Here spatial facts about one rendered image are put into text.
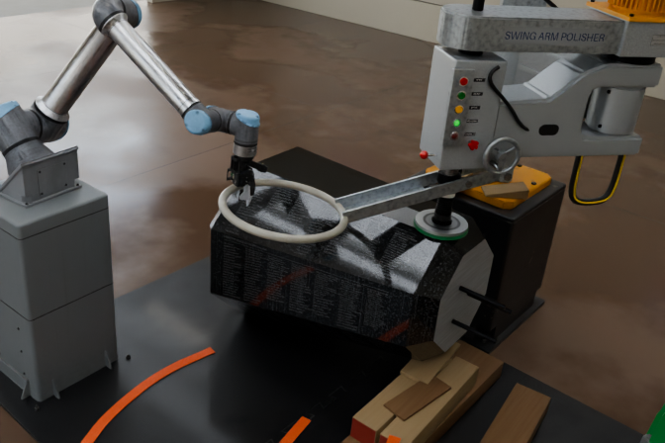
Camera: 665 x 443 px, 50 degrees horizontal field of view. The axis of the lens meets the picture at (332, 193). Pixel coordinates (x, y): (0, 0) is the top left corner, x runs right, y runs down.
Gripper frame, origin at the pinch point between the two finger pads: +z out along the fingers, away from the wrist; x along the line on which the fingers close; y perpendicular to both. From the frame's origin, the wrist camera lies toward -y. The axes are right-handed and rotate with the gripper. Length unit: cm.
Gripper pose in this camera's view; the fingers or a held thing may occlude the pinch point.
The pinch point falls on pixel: (244, 200)
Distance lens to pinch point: 285.1
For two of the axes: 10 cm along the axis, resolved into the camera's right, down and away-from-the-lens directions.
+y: -7.1, 2.0, -6.8
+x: 6.9, 3.8, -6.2
